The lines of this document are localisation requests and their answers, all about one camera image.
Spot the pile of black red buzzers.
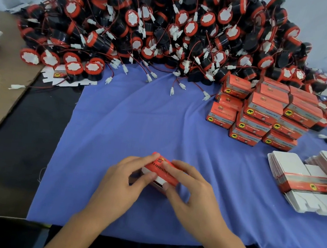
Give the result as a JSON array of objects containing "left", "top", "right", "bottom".
[{"left": 11, "top": 0, "right": 327, "bottom": 117}]

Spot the person's right hand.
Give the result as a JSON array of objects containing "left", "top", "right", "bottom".
[{"left": 151, "top": 157, "right": 239, "bottom": 248}]

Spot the person's left forearm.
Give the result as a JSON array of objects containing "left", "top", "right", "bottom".
[{"left": 41, "top": 206, "right": 113, "bottom": 248}]

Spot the blue cloth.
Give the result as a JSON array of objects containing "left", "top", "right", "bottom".
[{"left": 25, "top": 41, "right": 327, "bottom": 248}]

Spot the orange white paper box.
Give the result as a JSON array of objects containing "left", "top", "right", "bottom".
[
  {"left": 215, "top": 92, "right": 245, "bottom": 111},
  {"left": 242, "top": 90, "right": 286, "bottom": 127},
  {"left": 139, "top": 151, "right": 184, "bottom": 189},
  {"left": 288, "top": 85, "right": 322, "bottom": 104},
  {"left": 280, "top": 94, "right": 326, "bottom": 130},
  {"left": 234, "top": 111, "right": 273, "bottom": 138},
  {"left": 255, "top": 75, "right": 292, "bottom": 103},
  {"left": 227, "top": 124, "right": 264, "bottom": 148},
  {"left": 205, "top": 101, "right": 239, "bottom": 131},
  {"left": 261, "top": 128, "right": 300, "bottom": 153},
  {"left": 221, "top": 72, "right": 255, "bottom": 100},
  {"left": 270, "top": 114, "right": 311, "bottom": 142}
]

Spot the person's left hand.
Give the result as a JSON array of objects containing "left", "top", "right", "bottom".
[{"left": 81, "top": 144, "right": 162, "bottom": 237}]

